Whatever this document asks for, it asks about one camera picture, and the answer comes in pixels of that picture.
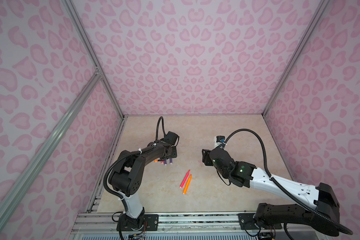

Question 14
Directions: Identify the aluminium corner post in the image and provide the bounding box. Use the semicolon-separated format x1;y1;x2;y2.
61;0;125;120
262;0;333;119

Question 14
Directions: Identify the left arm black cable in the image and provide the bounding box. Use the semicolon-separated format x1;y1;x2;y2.
102;116;167;240

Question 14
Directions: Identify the orange pen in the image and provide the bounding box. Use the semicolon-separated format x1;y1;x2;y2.
183;175;192;195

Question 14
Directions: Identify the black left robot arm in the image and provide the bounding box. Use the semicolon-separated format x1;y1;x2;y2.
103;132;180;230

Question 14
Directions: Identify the aluminium corner post right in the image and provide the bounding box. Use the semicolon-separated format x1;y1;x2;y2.
262;0;333;119

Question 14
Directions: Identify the aluminium diagonal wall bar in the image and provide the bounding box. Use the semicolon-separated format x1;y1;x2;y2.
0;73;102;233

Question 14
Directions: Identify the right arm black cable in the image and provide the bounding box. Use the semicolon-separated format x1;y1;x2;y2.
223;128;354;240

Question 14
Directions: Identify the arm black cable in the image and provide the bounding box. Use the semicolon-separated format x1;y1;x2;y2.
223;128;354;240
102;116;167;240

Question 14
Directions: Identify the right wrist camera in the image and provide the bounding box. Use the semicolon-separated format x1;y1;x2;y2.
214;136;226;149

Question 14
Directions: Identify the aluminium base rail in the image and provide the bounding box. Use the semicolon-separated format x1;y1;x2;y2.
68;211;334;240

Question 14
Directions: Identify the aluminium corner post left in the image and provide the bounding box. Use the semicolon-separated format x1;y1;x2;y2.
61;0;125;120

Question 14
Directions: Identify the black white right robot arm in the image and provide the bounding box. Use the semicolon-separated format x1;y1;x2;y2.
202;148;352;237

